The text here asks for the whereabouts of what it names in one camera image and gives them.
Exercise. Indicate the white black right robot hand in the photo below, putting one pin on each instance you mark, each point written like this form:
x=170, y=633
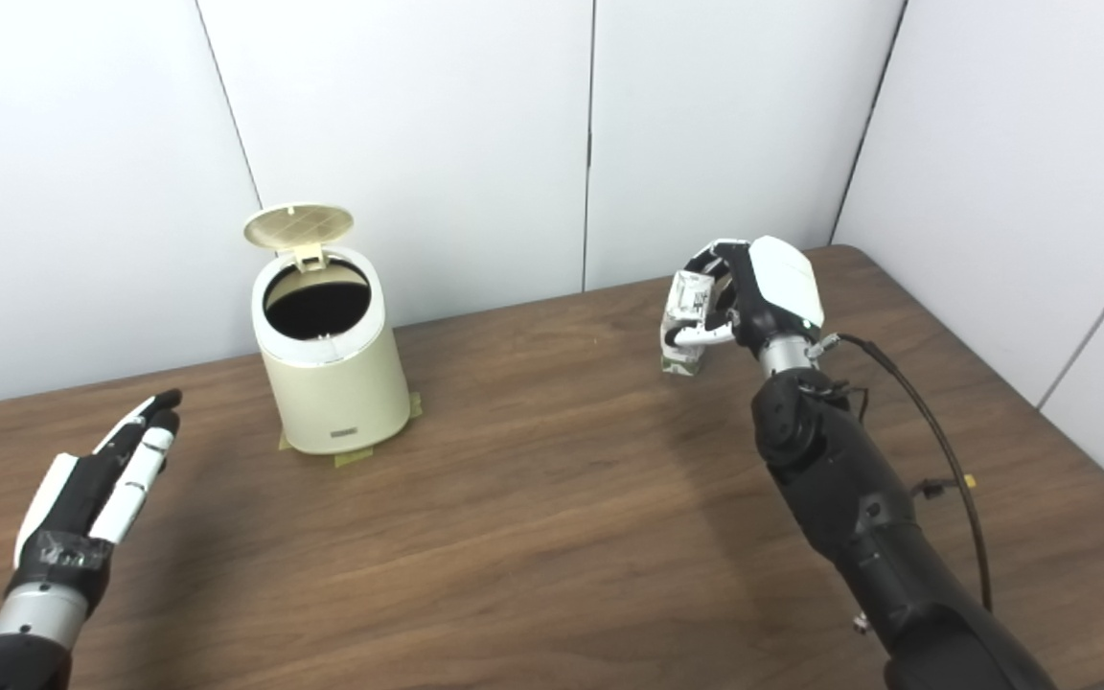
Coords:
x=782, y=283

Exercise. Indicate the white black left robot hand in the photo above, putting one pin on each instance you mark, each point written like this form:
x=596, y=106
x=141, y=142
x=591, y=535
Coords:
x=73, y=508

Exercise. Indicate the white green milk carton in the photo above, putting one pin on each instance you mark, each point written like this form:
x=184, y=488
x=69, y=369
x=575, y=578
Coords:
x=689, y=297

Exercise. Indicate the cream round bin lid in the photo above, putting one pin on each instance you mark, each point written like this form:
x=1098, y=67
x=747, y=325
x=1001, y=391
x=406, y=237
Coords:
x=298, y=227

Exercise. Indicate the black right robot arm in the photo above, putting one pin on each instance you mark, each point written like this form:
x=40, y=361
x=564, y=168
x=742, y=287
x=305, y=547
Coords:
x=849, y=508

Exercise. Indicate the cream-colored round bin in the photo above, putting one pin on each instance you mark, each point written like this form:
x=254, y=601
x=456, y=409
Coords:
x=341, y=393

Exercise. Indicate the green tape strip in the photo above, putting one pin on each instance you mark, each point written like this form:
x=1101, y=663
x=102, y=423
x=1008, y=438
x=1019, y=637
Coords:
x=414, y=407
x=354, y=458

